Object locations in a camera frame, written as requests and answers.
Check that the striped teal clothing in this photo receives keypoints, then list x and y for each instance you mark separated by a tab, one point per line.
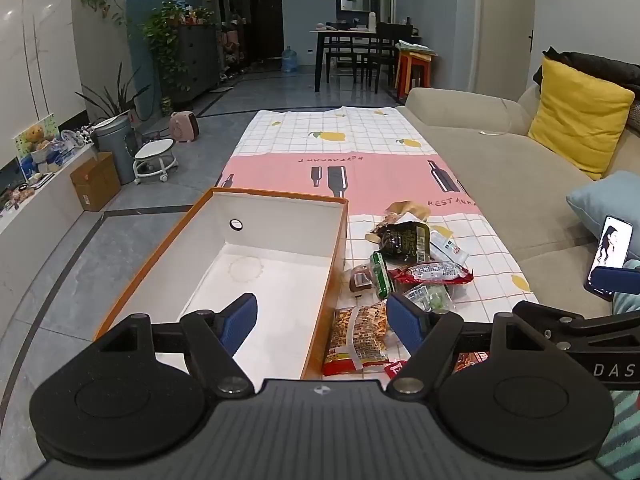
620	435

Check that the white wheeled stool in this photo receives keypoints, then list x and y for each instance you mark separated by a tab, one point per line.
155	157

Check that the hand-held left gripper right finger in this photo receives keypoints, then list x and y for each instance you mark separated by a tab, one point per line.
405	325

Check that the white bottle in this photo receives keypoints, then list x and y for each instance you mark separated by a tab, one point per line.
372	20

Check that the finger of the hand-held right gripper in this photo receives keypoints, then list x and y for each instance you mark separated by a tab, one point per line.
600	332
617	280

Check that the tan snack packet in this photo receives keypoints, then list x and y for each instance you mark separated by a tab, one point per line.
407	210

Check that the light blue cushion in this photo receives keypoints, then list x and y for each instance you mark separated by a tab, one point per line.
600	205

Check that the white TV console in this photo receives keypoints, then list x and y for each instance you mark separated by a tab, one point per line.
50	185

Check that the dark green snack packet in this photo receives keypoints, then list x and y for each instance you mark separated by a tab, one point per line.
402	242

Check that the printed tablecloth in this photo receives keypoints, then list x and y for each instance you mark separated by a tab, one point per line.
390	170

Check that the orange stool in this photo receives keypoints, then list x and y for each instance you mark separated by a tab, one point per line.
412	67

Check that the dark dining table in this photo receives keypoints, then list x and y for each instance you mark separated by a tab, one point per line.
345	35

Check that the spiky leaf potted plant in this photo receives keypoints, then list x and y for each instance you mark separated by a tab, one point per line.
112	100

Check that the clear packet of green snack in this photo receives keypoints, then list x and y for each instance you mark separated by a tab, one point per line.
430	296

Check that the small hanging vine plant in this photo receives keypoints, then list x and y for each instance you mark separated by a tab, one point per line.
102	2

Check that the peanut snack packet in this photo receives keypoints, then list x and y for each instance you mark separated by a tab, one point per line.
357	335

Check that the smartphone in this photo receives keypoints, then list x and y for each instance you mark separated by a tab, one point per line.
610	250

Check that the beige sofa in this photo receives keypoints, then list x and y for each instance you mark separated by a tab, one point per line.
500	170

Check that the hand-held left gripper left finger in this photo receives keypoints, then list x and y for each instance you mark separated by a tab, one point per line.
240	325

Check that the white snack packet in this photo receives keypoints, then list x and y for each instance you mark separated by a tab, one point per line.
447	245

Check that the grey trash bin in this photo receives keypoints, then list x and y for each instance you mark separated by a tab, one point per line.
112	145

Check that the blue water jug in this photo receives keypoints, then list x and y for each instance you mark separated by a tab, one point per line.
289	60

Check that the shoe rack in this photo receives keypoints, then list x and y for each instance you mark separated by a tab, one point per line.
232	45

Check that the dark grey cabinet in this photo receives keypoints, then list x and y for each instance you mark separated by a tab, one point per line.
197	55

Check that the clear packet of brown snack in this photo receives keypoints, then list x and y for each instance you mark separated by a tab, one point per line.
361	280

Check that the teddy bear picture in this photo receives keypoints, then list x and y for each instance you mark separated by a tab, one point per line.
37	142

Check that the narrow green snack packet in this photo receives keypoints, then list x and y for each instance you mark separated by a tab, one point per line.
382	272

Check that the yellow cushion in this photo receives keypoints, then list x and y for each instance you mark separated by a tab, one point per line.
580	110

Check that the dark dining chair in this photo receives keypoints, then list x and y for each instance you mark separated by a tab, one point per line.
382	55
340	55

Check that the orange cardboard box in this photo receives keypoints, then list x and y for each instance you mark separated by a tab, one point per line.
280	270

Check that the red packet with white label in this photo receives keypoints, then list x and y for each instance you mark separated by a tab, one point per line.
430	272

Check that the brown cardboard carton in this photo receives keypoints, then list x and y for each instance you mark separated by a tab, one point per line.
95	182

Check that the plain red snack packet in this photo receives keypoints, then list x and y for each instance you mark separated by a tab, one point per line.
472	360

